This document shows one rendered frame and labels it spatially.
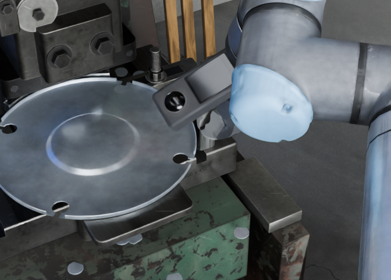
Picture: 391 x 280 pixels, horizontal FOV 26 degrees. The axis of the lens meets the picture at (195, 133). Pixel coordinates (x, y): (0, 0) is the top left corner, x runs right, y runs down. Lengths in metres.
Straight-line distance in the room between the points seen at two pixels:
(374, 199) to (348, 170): 1.63
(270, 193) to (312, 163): 1.00
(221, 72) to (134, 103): 0.35
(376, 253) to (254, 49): 0.22
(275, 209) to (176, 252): 0.17
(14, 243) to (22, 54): 0.28
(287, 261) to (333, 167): 1.02
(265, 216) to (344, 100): 0.55
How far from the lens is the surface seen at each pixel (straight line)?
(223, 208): 1.29
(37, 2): 1.07
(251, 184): 1.33
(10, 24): 1.05
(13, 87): 1.16
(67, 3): 1.10
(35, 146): 1.20
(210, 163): 1.30
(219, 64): 0.93
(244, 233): 1.25
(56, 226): 1.24
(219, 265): 1.33
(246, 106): 0.74
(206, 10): 2.50
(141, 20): 1.57
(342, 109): 0.76
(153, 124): 1.22
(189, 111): 0.92
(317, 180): 2.27
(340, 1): 2.98
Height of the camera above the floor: 1.58
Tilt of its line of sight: 41 degrees down
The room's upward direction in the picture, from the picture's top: straight up
